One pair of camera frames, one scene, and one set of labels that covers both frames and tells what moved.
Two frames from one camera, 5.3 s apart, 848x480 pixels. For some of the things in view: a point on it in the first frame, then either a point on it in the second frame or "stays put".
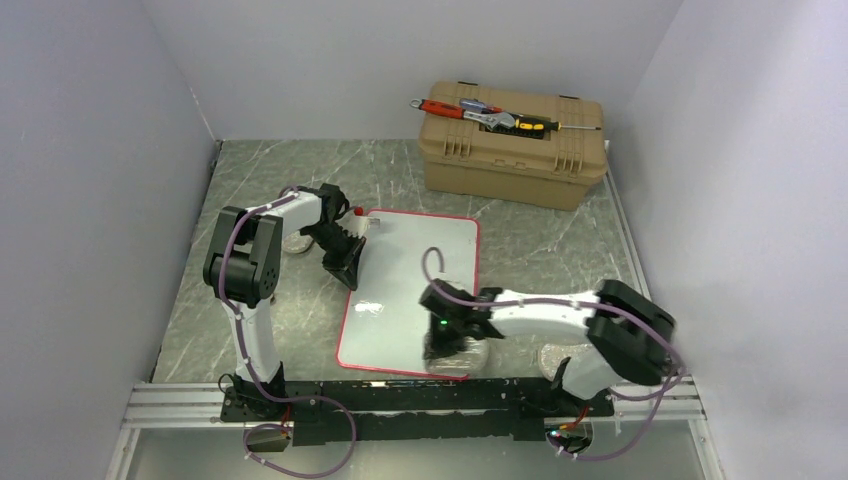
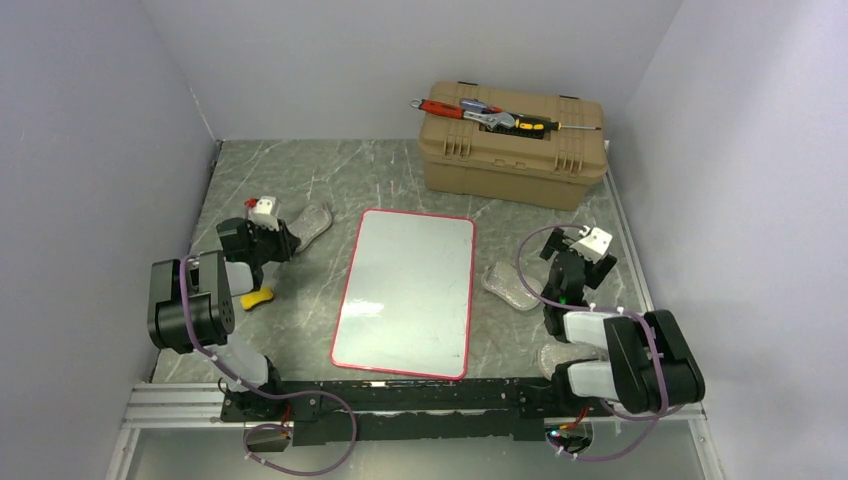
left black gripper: x=348 y=274 to x=286 y=242
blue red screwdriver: x=473 y=105 stays put
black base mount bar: x=507 y=409 stays put
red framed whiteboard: x=384 y=326 stays put
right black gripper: x=436 y=346 to x=595 y=272
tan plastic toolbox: x=552 y=170 stays put
